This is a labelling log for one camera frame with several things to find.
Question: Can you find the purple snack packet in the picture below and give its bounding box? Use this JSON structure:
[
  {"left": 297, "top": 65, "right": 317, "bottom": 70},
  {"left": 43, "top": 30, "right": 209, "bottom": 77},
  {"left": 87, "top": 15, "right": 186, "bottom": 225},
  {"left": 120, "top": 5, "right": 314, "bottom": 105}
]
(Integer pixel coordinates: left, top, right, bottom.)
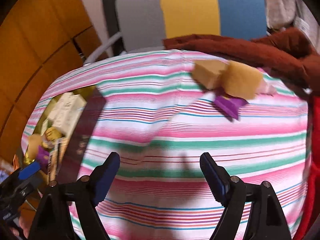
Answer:
[{"left": 214, "top": 90, "right": 248, "bottom": 120}]

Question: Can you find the red fleece blanket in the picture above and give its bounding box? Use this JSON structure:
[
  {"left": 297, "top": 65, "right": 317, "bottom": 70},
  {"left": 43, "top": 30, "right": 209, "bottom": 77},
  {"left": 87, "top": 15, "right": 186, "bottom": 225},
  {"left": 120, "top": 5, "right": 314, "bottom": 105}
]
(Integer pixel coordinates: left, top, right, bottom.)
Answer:
[{"left": 293, "top": 93, "right": 319, "bottom": 239}]

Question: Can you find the wooden cabinet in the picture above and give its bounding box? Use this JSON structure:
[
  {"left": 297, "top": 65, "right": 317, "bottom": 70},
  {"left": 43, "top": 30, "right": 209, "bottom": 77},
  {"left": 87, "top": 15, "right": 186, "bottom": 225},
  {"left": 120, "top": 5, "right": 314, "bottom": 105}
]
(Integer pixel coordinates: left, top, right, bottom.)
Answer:
[{"left": 1, "top": 0, "right": 101, "bottom": 162}]

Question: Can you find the striped pink tablecloth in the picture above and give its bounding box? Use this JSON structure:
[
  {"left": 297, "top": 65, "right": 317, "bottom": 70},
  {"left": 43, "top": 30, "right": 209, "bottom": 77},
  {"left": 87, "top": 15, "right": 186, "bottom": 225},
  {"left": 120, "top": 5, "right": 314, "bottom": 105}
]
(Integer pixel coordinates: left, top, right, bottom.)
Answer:
[{"left": 22, "top": 50, "right": 310, "bottom": 239}]

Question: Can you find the cream ointment box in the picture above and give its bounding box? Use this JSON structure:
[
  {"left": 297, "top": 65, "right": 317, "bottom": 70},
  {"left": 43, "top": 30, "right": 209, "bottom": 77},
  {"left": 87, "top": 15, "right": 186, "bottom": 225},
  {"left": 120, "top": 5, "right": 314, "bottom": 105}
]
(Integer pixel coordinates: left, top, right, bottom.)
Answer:
[{"left": 48, "top": 92, "right": 87, "bottom": 137}]

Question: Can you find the patterned curtain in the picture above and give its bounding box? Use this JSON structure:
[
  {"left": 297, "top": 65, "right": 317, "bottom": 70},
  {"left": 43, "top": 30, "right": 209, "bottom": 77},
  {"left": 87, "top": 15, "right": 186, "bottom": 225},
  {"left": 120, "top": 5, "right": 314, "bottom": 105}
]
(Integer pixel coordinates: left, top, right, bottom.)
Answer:
[{"left": 266, "top": 0, "right": 319, "bottom": 47}]

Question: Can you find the grey yellow blue chair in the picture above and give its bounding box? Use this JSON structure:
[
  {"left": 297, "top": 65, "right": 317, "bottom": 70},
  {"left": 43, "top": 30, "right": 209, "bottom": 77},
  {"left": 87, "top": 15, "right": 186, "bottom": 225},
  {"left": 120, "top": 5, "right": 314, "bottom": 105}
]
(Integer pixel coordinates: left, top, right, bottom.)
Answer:
[{"left": 86, "top": 0, "right": 267, "bottom": 63}]

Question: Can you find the brown down jacket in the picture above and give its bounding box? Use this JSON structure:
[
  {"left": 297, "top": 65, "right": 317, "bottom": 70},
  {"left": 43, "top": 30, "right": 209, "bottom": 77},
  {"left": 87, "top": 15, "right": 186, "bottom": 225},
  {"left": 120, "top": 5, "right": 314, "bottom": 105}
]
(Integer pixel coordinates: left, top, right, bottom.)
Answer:
[{"left": 163, "top": 27, "right": 319, "bottom": 95}]

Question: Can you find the cream soft sponge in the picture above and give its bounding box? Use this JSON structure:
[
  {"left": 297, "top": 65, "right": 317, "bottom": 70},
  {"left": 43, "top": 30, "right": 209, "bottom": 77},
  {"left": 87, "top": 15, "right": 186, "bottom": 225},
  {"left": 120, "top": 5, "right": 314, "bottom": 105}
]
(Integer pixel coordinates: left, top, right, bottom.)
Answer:
[{"left": 27, "top": 134, "right": 42, "bottom": 159}]

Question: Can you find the large yellow sponge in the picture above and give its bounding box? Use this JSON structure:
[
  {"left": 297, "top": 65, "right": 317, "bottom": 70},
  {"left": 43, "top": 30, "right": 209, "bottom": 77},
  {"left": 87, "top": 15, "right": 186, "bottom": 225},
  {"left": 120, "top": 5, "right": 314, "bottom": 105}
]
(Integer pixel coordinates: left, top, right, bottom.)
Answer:
[{"left": 221, "top": 61, "right": 263, "bottom": 100}]

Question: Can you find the yellow sponge behind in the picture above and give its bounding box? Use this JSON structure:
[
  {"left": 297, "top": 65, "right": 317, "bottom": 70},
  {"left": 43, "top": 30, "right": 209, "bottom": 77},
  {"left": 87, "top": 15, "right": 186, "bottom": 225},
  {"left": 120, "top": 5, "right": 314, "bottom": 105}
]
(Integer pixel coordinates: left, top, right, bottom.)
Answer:
[{"left": 191, "top": 60, "right": 228, "bottom": 90}]

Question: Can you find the yellow patterned sock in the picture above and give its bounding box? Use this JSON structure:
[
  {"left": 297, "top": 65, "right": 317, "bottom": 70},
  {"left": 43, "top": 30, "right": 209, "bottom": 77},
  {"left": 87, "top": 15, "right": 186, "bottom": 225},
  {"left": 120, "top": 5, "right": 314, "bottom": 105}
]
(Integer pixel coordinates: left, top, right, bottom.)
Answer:
[{"left": 41, "top": 127, "right": 63, "bottom": 149}]

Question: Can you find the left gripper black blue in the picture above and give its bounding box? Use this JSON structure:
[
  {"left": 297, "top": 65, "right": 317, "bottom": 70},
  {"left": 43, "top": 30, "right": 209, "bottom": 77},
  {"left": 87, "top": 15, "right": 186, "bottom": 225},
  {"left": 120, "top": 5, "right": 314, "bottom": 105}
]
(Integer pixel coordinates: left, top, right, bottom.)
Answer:
[{"left": 1, "top": 161, "right": 42, "bottom": 228}]

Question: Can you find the pink striped sock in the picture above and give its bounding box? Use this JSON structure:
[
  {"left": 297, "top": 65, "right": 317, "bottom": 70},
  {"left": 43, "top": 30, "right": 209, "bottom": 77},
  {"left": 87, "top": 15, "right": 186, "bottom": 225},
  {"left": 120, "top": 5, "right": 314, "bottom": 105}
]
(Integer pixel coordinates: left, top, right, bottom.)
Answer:
[{"left": 255, "top": 67, "right": 277, "bottom": 95}]

